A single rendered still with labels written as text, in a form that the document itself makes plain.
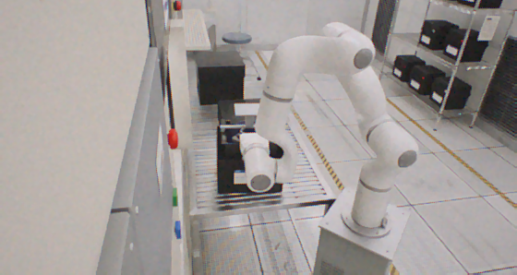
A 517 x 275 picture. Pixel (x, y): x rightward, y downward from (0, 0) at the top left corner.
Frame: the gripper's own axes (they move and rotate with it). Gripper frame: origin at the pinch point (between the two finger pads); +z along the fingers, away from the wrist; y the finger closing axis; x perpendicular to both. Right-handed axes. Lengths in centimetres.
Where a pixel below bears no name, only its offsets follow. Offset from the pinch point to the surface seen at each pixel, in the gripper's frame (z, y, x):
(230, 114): 50, -7, -19
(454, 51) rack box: 192, 213, -32
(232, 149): 2.1, -7.6, -9.5
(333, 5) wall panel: 449, 170, -35
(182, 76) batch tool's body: 17.1, -26.1, 15.7
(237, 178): -1.6, -5.8, -21.5
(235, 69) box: 84, -2, -6
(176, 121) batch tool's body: 16.8, -30.2, -4.2
